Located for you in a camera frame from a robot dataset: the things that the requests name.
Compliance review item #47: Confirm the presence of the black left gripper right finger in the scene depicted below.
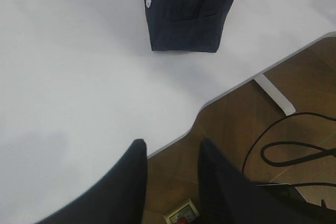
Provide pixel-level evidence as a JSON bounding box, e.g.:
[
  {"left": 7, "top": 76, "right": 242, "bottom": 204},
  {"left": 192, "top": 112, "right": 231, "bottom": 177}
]
[{"left": 198, "top": 139, "right": 335, "bottom": 223}]

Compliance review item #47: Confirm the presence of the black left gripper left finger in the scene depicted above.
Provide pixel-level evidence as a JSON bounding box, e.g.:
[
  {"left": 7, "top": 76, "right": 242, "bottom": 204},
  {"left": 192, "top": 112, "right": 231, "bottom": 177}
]
[{"left": 41, "top": 139, "right": 147, "bottom": 223}]

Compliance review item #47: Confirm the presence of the dark navy fabric lunch bag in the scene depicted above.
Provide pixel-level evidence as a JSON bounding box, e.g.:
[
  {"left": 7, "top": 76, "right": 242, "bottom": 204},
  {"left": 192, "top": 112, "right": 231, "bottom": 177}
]
[{"left": 144, "top": 0, "right": 234, "bottom": 53}]

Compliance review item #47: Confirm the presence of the white table leg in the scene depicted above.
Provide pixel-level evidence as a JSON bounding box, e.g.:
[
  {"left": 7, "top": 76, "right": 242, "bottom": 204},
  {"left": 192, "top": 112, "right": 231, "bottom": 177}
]
[{"left": 254, "top": 74, "right": 296, "bottom": 116}]

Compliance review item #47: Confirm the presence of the black floor cable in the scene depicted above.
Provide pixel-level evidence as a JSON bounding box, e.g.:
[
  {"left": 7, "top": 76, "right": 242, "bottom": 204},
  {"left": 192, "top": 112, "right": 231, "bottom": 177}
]
[{"left": 241, "top": 112, "right": 336, "bottom": 190}]

